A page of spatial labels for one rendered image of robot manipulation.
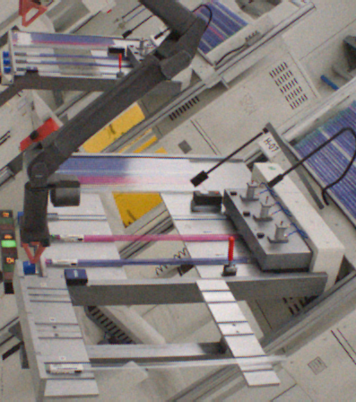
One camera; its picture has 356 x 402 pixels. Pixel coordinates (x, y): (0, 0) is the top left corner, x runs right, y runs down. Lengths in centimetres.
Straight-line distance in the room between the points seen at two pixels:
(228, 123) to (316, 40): 213
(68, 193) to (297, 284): 61
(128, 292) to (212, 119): 161
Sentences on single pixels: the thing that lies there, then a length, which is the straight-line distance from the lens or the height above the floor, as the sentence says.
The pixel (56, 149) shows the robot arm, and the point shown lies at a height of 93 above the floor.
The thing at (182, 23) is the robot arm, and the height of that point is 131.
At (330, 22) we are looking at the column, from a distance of 519.
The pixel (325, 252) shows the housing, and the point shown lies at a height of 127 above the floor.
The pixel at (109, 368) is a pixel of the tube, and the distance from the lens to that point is 132.
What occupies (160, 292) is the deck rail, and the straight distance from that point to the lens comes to 167.
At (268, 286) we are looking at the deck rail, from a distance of 176.
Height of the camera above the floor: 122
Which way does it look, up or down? 6 degrees down
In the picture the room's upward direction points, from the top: 54 degrees clockwise
